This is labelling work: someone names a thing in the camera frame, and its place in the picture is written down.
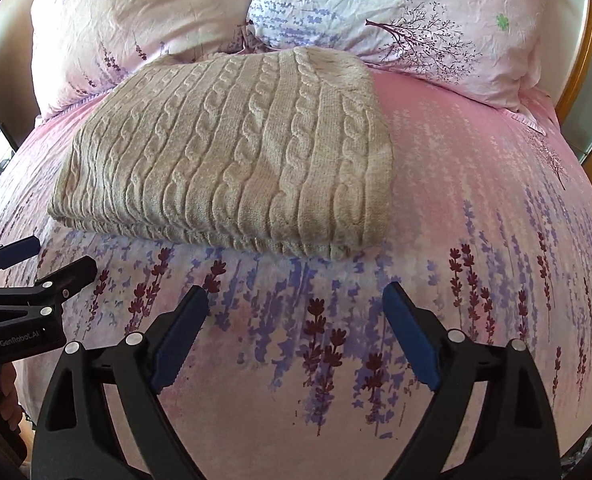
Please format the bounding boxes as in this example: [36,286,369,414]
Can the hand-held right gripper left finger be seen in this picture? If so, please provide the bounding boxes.
[32,285,211,480]

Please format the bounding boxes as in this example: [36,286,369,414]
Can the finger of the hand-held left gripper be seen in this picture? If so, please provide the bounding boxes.
[0,255,98,341]
[0,236,41,289]

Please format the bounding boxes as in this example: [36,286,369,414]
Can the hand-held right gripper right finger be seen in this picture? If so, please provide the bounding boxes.
[382,282,562,480]

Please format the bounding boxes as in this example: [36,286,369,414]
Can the beige cable knit sweater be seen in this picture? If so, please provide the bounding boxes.
[47,46,394,261]

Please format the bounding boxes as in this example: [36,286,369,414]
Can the pink floral bed sheet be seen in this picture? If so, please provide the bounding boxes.
[0,67,592,480]

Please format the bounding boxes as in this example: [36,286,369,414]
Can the pink lavender print pillow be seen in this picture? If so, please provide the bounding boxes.
[28,0,272,118]

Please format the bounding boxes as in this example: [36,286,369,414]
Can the wooden framed glass door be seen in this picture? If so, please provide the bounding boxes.
[556,5,592,166]

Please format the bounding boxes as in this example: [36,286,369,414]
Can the pink tree print pillow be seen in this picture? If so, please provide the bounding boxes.
[246,0,562,113]

